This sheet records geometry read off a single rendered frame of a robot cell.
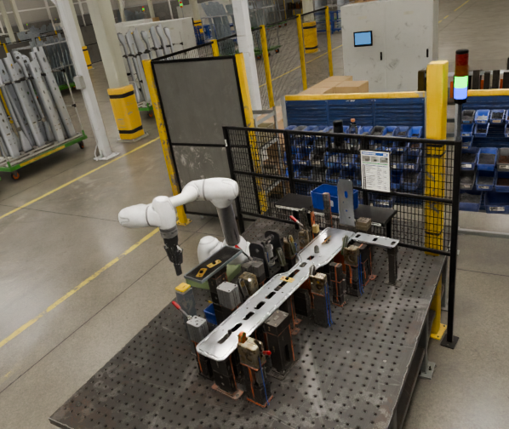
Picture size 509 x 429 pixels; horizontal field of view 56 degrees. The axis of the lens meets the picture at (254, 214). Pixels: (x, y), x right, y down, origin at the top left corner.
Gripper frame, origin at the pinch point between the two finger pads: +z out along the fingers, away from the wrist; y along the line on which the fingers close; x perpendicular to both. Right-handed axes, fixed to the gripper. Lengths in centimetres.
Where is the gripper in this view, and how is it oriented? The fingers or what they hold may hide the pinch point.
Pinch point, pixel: (178, 268)
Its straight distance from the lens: 258.4
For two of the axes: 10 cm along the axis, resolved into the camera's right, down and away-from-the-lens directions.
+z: 1.4, 8.9, 4.3
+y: 7.9, 1.6, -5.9
